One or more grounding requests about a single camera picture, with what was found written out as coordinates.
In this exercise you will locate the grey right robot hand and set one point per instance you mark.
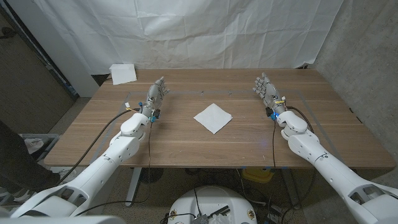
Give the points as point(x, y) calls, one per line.
point(270, 91)

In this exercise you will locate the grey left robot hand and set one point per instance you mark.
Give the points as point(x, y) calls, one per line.
point(154, 95)

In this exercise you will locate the white square paper towel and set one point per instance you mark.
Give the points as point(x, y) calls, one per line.
point(213, 118)

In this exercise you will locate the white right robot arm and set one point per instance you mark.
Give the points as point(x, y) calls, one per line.
point(329, 169)

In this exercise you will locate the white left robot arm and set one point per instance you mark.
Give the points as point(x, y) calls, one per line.
point(99, 168)

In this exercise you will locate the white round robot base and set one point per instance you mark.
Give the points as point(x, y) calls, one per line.
point(211, 199)

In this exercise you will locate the white wrinkled backdrop sheet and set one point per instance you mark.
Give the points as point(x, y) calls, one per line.
point(186, 31)

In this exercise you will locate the yellow object under table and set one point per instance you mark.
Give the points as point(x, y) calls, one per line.
point(258, 175)

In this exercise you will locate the white table leg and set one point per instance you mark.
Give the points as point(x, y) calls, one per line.
point(133, 186)

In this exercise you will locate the grey plastic bin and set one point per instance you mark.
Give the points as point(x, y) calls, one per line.
point(46, 140)

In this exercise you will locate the person in dark clothing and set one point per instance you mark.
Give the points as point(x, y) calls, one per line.
point(18, 161)

